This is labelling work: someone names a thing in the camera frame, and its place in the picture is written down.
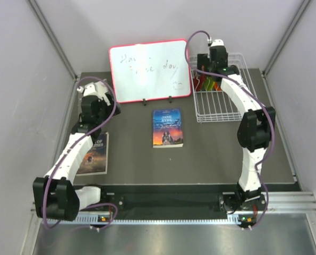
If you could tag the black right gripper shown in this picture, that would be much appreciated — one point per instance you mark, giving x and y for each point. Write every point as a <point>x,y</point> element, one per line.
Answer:
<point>202,60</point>

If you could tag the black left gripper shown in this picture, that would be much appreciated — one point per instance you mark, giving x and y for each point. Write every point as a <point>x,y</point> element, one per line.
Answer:
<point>109,109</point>

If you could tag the lime green plate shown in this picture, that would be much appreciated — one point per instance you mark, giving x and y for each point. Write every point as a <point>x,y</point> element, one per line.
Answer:
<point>208,84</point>

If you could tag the red floral plate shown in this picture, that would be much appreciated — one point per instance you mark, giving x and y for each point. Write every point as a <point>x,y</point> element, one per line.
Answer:
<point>198,81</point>

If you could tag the orange plate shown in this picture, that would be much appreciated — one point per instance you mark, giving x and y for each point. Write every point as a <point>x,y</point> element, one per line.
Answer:
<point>216,86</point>

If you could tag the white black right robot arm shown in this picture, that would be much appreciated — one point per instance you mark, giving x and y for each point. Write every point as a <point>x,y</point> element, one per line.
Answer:
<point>257,127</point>

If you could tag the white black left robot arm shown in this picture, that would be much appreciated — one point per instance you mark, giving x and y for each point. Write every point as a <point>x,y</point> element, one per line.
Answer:
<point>54,194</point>

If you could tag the dark paperback book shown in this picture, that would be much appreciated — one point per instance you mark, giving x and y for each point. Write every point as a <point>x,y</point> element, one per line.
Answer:
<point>95,162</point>

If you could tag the black whiteboard stand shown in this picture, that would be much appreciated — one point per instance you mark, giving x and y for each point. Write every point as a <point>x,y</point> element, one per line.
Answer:
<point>145,101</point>

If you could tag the pink framed whiteboard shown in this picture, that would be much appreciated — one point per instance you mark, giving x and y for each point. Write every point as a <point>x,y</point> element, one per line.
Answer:
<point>150,71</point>

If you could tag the Jane Eyre paperback book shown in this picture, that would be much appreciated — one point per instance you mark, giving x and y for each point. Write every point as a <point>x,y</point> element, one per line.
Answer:
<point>167,128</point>

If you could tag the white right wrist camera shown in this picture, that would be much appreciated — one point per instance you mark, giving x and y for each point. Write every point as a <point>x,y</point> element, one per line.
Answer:
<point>215,43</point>

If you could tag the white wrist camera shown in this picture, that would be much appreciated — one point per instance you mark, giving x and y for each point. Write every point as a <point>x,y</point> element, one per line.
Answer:
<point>215,43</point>
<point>98,89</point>

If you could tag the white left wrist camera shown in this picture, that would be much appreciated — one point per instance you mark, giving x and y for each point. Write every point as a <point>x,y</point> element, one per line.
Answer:
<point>98,89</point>

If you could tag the white wire dish rack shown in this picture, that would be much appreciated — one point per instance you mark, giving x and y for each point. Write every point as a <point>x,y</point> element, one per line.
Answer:
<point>216,106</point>

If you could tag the grey slotted cable duct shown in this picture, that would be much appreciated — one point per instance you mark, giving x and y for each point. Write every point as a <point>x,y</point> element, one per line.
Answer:
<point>103,219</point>

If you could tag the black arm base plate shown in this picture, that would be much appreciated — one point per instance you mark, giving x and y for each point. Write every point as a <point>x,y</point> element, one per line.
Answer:
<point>218,197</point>

